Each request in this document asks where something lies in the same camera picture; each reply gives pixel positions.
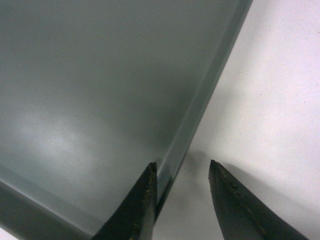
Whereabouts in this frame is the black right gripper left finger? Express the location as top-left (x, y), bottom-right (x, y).
top-left (92, 162), bottom-right (157, 240)

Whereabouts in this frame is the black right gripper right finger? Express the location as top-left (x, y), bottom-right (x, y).
top-left (208, 160), bottom-right (307, 240)

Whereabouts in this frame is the grey-silver rectangular tray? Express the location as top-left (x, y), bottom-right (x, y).
top-left (0, 0), bottom-right (252, 240)

